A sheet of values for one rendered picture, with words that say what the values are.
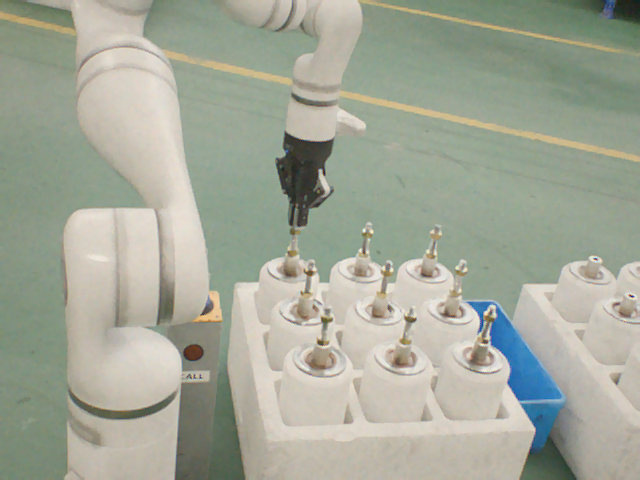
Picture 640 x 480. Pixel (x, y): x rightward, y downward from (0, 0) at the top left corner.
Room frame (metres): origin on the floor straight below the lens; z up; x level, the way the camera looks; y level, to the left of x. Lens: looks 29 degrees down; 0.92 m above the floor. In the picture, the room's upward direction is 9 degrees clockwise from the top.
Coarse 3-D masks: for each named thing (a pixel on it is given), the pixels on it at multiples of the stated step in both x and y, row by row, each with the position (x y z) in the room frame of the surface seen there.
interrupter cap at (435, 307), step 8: (440, 296) 1.11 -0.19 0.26; (432, 304) 1.08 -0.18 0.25; (440, 304) 1.09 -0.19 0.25; (464, 304) 1.10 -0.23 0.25; (432, 312) 1.06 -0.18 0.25; (440, 312) 1.06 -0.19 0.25; (464, 312) 1.07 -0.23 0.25; (472, 312) 1.08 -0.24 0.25; (440, 320) 1.04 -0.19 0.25; (448, 320) 1.04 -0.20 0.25; (456, 320) 1.05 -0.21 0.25; (464, 320) 1.05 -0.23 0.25; (472, 320) 1.05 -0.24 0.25
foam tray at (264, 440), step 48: (240, 288) 1.16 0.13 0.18; (240, 336) 1.07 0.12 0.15; (336, 336) 1.07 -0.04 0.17; (240, 384) 1.02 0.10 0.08; (432, 384) 1.00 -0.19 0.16; (240, 432) 0.98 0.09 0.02; (288, 432) 0.82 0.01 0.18; (336, 432) 0.84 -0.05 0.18; (384, 432) 0.85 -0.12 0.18; (432, 432) 0.87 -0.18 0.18; (480, 432) 0.89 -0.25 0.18; (528, 432) 0.91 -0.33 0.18
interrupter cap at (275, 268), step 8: (272, 264) 1.13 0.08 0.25; (280, 264) 1.13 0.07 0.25; (304, 264) 1.14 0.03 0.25; (272, 272) 1.10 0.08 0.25; (280, 272) 1.11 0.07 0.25; (296, 272) 1.12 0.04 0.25; (280, 280) 1.08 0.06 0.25; (288, 280) 1.08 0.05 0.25; (296, 280) 1.09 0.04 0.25; (304, 280) 1.09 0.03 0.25
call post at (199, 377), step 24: (168, 336) 0.85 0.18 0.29; (192, 336) 0.85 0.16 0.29; (216, 336) 0.86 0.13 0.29; (192, 360) 0.85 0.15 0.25; (216, 360) 0.86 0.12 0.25; (192, 384) 0.85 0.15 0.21; (216, 384) 0.87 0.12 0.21; (192, 408) 0.86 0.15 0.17; (192, 432) 0.86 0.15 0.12; (192, 456) 0.86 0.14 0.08
